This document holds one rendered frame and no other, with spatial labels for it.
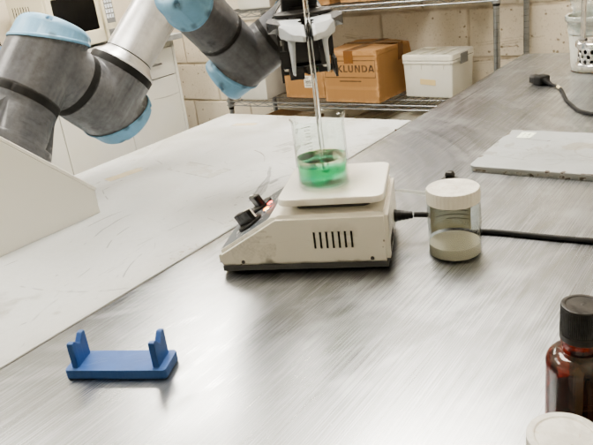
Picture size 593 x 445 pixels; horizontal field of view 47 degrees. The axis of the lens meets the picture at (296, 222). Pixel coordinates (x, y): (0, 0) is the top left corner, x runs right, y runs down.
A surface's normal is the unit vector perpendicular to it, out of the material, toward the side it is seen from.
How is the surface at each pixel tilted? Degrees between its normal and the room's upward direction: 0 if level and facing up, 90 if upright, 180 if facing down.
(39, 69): 74
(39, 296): 0
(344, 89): 86
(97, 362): 0
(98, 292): 0
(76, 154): 90
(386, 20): 90
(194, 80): 90
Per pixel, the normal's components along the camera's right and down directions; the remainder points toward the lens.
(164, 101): 0.82, 0.12
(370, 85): -0.59, 0.40
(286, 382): -0.12, -0.92
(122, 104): 0.74, 0.32
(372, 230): -0.18, 0.39
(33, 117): 0.83, -0.17
